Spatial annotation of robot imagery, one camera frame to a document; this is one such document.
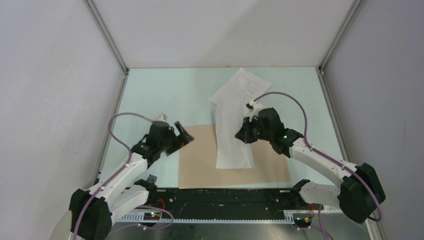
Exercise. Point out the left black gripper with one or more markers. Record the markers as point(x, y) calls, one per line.
point(183, 139)

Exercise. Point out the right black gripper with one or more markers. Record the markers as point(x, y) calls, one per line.
point(244, 134)

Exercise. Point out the brown cardboard folder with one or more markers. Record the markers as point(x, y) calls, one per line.
point(197, 165)

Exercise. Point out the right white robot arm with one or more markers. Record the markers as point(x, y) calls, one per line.
point(355, 189)

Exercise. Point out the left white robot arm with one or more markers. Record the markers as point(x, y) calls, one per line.
point(95, 210)

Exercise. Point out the printed white paper sheet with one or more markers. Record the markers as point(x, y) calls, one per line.
point(243, 85)

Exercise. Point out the left circuit board with LEDs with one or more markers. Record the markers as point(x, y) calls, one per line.
point(152, 216)

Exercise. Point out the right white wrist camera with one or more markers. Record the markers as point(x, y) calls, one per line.
point(254, 108)

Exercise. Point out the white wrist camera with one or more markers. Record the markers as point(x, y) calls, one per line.
point(162, 118)
point(254, 108)

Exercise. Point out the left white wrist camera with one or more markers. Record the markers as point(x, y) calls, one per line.
point(162, 118)

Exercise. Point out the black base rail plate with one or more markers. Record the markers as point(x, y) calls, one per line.
point(227, 203)

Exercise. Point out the aluminium frame rail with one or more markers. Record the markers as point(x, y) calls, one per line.
point(137, 217)

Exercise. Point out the right circuit board with wires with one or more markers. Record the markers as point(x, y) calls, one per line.
point(303, 222)

